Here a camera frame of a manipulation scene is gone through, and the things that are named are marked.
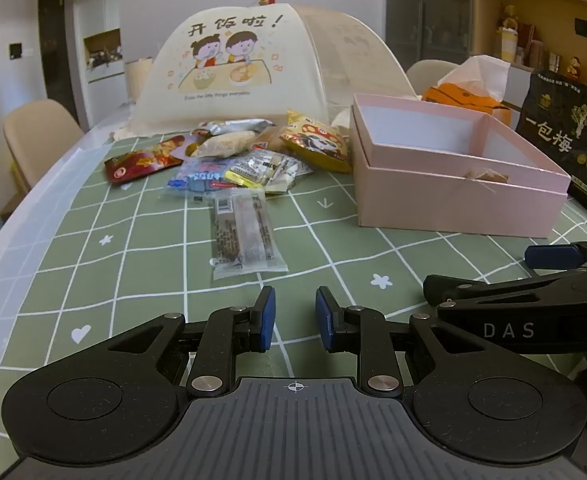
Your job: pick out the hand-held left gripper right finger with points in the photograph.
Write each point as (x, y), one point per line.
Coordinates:
(323, 320)

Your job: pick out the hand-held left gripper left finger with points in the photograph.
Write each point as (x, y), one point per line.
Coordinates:
(268, 320)

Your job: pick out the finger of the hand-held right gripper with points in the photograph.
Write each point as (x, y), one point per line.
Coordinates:
(548, 256)
(473, 292)

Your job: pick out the clear brown patterned snack packet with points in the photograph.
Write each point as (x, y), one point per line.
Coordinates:
(246, 235)

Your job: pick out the pink cardboard box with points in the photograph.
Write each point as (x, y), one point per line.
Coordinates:
(448, 200)

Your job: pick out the small yellow snack packet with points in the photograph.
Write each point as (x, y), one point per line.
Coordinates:
(243, 179)

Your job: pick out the white snack packet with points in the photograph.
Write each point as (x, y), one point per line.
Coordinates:
(273, 165)

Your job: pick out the blue snack packet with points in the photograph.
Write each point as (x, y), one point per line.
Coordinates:
(198, 178)

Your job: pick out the yellow mushroom print snack packet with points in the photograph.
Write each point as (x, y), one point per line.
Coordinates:
(318, 145)

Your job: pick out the tan snack packet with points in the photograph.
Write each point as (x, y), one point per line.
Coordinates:
(271, 140)

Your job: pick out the rice cracker packet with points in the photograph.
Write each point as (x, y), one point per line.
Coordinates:
(226, 144)

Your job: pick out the green olive packet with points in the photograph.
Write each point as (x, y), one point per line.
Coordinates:
(192, 149)

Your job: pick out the silver snack packet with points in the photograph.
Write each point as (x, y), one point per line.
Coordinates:
(238, 125)

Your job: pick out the red snack packet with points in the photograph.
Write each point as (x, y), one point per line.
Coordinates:
(138, 166)

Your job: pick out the black snack bag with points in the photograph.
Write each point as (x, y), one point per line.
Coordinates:
(573, 150)

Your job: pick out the green checked tablecloth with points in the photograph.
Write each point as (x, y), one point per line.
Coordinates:
(123, 260)

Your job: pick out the orange tissue box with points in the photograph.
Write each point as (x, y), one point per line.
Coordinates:
(453, 97)

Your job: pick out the small red gold figurine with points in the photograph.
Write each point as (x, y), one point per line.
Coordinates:
(572, 66)

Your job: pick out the yellow bottle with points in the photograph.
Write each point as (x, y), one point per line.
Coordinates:
(508, 45)

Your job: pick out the beige chair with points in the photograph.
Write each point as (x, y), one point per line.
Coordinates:
(428, 72)
(38, 135)

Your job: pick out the printed mesh food cover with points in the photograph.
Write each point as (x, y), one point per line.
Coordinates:
(213, 105)

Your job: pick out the bear figurine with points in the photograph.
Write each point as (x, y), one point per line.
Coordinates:
(509, 17)

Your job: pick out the wooden shelf unit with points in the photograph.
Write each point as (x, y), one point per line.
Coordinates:
(488, 20)

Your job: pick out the glass cabinet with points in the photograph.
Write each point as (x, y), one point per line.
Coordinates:
(423, 10)

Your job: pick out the dark door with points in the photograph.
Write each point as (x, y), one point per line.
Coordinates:
(56, 60)

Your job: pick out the wall niche shelf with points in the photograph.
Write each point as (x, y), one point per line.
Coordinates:
(103, 55)

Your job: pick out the black wall switch panel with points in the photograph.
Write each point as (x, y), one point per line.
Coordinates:
(16, 50)

